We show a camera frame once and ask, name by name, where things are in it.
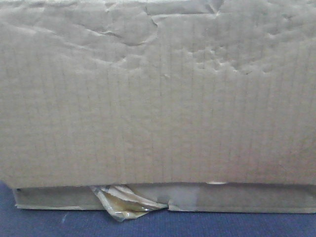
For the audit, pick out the large torn cardboard box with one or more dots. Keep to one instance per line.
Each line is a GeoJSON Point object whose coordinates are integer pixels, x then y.
{"type": "Point", "coordinates": [204, 105]}

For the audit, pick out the peeling clear packing tape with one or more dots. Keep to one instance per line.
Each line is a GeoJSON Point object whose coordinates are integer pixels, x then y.
{"type": "Point", "coordinates": [123, 204]}

